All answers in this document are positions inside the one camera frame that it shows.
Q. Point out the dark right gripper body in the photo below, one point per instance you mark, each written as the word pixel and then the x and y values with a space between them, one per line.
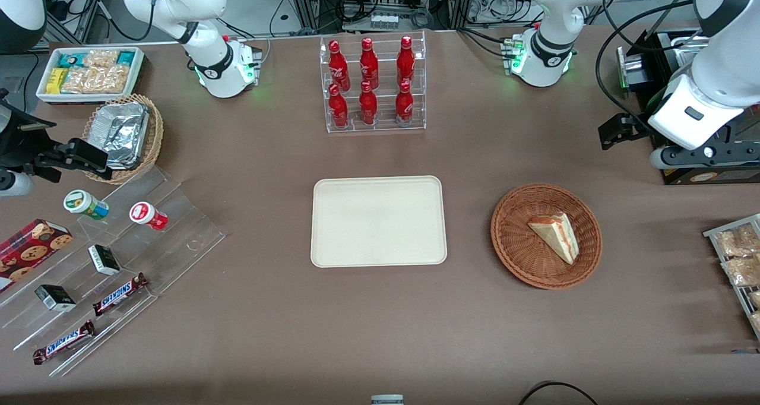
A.
pixel 15 144

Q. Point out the triangular sandwich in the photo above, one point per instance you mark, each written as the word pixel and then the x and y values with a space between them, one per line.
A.
pixel 555 236

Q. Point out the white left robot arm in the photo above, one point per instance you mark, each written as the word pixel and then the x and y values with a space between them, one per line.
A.
pixel 549 13

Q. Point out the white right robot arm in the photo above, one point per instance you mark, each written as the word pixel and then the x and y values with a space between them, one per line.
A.
pixel 208 54

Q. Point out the light wicker basket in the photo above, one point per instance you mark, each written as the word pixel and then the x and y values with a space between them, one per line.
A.
pixel 154 138

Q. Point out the brown round wicker basket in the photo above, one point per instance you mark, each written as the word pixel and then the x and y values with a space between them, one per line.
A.
pixel 516 239

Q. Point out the cream rectangular tray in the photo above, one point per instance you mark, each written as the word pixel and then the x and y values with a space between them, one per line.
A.
pixel 368 221

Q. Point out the crumpled foil container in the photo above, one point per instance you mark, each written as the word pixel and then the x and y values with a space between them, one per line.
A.
pixel 122 132

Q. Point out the green lid cup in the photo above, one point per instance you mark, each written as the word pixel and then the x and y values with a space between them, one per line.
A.
pixel 83 203

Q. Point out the white snack bin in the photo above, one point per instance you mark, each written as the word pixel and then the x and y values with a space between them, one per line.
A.
pixel 89 98

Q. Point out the yellow snack pack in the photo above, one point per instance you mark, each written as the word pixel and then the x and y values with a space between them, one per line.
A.
pixel 56 80

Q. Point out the black food warmer cabinet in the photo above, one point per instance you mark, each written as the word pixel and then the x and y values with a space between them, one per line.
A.
pixel 700 177

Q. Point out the red lid cup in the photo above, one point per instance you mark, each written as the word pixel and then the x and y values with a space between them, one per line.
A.
pixel 145 214

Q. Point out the clear rice cracker bag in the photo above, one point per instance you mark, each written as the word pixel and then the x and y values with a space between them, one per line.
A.
pixel 95 79
pixel 101 59

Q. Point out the red cookie box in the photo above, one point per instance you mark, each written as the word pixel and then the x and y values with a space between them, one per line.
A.
pixel 29 250

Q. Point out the teal snack pack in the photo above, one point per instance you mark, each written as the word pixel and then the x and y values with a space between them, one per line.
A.
pixel 126 57
pixel 71 59

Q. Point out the small black box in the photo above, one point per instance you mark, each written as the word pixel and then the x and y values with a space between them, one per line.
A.
pixel 104 259
pixel 54 297

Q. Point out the clear acrylic stepped stand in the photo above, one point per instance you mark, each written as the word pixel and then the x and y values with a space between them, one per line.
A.
pixel 178 239

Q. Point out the snickers chocolate bar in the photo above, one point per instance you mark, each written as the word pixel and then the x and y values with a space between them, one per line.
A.
pixel 119 294
pixel 62 342

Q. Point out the clear bagged pastry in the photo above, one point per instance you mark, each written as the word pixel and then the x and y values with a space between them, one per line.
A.
pixel 742 270
pixel 756 322
pixel 755 298
pixel 736 241

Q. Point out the red cola bottle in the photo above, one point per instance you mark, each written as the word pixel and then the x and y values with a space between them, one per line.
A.
pixel 404 103
pixel 338 108
pixel 369 63
pixel 405 60
pixel 368 105
pixel 337 65

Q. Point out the clear acrylic bottle rack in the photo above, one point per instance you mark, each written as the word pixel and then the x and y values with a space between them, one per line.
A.
pixel 387 105

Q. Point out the white power strip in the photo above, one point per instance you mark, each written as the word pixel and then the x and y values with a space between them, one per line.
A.
pixel 385 21

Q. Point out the grey white device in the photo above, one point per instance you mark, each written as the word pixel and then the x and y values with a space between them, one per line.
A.
pixel 387 400

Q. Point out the aluminium frame rack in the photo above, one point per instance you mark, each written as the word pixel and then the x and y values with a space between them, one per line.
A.
pixel 458 1

